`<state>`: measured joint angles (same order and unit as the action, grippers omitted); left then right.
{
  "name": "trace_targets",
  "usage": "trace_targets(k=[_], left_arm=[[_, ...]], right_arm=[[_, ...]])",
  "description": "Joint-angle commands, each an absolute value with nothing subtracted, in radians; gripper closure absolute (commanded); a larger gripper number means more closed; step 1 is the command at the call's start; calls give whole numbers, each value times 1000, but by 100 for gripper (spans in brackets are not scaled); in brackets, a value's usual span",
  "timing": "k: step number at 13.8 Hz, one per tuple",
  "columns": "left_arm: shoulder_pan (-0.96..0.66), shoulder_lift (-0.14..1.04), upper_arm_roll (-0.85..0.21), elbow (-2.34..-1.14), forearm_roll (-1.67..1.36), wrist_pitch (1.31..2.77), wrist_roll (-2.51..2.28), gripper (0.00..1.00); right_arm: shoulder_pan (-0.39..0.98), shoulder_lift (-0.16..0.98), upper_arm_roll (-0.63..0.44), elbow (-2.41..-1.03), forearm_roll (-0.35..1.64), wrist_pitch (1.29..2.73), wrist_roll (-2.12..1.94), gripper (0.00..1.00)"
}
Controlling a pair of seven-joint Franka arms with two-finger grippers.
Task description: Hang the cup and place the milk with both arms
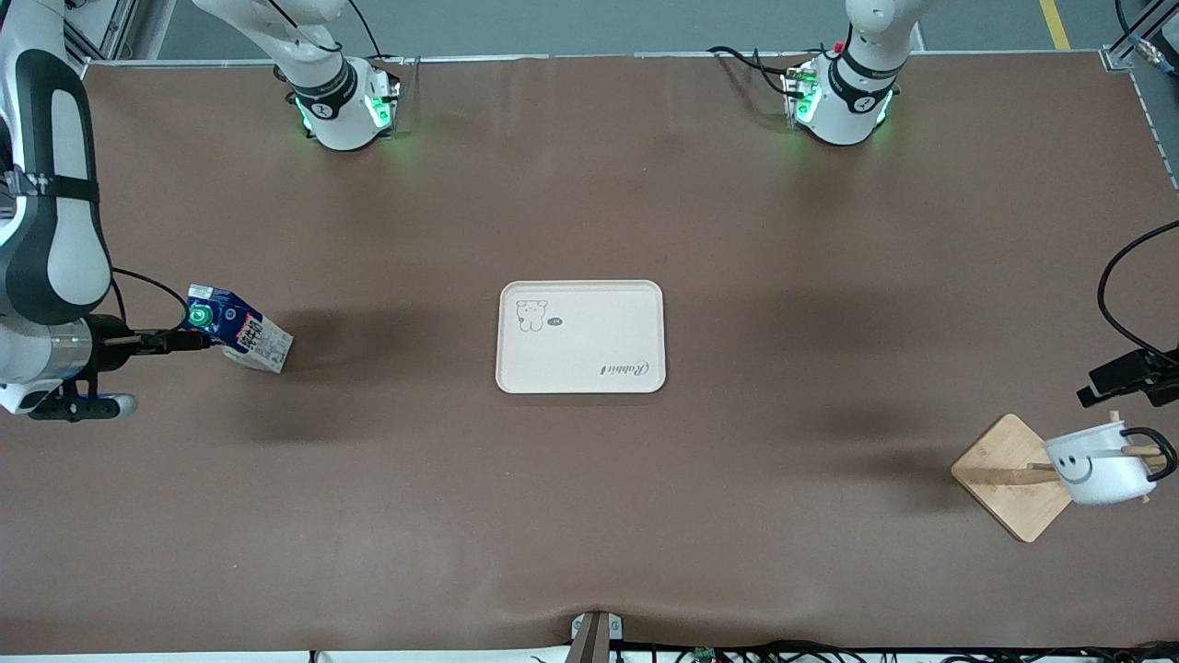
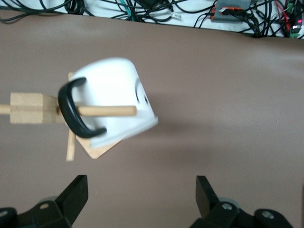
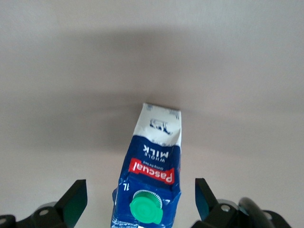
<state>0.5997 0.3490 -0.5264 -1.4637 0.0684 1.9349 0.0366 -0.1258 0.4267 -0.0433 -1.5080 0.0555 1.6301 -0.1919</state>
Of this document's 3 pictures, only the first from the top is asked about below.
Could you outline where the blue milk carton green cap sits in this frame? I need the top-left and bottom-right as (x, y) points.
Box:
(184, 284), (296, 374)

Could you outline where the white mug black handle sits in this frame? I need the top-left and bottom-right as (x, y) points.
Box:
(1044, 422), (1178, 506)

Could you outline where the wooden cup rack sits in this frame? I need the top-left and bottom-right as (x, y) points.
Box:
(951, 410), (1166, 544)

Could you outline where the brown table cover cloth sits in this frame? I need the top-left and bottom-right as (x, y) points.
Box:
(0, 53), (1179, 657)

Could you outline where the beige plastic tray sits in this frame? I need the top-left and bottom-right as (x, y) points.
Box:
(496, 279), (667, 395)

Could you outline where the metal table edge clamp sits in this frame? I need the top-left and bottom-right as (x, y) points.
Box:
(569, 611), (625, 663)

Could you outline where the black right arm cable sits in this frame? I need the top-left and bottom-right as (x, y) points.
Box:
(111, 267), (191, 334)

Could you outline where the black aluminium frame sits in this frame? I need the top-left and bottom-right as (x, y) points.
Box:
(1101, 0), (1179, 75)
(60, 0), (139, 70)

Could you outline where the black base power cable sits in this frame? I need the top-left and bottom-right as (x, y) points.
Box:
(345, 0), (388, 65)
(707, 46), (793, 98)

